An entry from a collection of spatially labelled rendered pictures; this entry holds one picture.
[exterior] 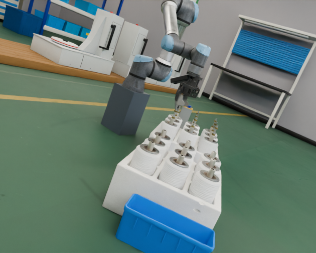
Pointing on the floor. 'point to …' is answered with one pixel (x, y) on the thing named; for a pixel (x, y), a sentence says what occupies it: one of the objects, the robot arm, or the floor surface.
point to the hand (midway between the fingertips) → (176, 107)
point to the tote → (21, 21)
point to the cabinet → (0, 8)
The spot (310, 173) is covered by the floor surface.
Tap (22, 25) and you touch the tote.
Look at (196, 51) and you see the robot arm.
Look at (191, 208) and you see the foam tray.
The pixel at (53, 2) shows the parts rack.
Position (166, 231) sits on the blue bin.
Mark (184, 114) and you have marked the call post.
